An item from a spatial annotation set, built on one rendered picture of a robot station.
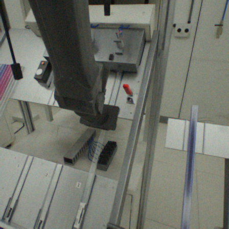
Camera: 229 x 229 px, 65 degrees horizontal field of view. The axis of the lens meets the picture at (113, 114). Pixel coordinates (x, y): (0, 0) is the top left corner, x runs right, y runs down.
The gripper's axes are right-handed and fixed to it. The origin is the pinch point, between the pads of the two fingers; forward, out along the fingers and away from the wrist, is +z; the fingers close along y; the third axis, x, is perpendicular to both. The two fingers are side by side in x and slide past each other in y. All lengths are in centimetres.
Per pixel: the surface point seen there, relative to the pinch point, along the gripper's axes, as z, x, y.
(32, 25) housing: -2.7, -31.3, 38.4
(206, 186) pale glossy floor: 119, 20, -59
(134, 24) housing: -5.0, -31.5, -2.5
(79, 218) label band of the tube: -5.0, 27.4, -0.3
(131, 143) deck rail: -2.9, 5.2, -9.3
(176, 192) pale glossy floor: 109, 30, -36
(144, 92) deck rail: -1.2, -11.0, -9.8
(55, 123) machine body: 51, 1, 50
